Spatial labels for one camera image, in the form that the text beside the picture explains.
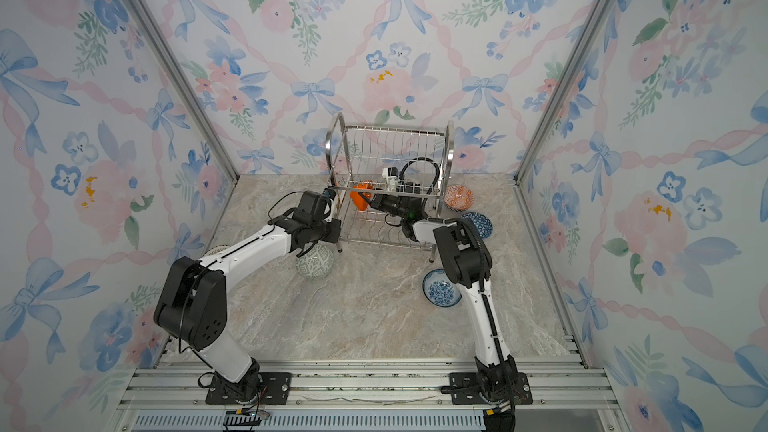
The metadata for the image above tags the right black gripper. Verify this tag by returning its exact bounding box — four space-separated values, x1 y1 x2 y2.
359 191 410 223

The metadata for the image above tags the green patterned ceramic bowl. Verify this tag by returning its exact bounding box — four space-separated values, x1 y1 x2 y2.
295 244 335 279

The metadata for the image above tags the orange plastic bowl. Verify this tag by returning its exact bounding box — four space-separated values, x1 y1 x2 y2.
350 181 374 212

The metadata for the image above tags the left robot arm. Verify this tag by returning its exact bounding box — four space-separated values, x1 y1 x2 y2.
153 215 341 404

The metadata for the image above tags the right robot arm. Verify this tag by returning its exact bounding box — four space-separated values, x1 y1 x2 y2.
363 194 519 403

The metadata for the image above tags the steel two-tier dish rack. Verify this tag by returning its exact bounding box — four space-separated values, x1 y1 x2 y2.
323 113 455 262

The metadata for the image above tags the red patterned ceramic bowl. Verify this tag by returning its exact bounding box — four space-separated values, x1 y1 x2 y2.
443 185 475 212

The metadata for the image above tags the blue triangle patterned bowl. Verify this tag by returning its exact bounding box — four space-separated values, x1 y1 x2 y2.
462 211 494 240

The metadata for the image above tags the blue floral ceramic bowl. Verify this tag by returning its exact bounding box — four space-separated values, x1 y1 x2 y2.
422 269 461 308

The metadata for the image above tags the white mesh strainer basket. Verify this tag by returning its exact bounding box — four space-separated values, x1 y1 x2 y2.
206 244 230 255

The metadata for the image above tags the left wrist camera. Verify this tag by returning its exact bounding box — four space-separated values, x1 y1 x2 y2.
297 189 336 220

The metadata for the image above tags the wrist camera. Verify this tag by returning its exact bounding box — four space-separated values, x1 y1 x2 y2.
297 189 336 220
382 166 401 192

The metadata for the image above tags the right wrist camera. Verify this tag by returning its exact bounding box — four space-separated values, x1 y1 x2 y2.
382 166 401 192

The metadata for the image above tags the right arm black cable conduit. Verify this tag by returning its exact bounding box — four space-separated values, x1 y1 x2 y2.
397 157 517 385

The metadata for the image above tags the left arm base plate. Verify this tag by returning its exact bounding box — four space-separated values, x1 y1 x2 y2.
204 372 293 406

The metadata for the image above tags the aluminium mounting rail frame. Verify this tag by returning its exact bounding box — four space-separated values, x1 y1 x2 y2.
107 354 629 431

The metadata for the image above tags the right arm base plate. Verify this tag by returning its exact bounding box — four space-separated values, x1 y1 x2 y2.
440 372 534 406

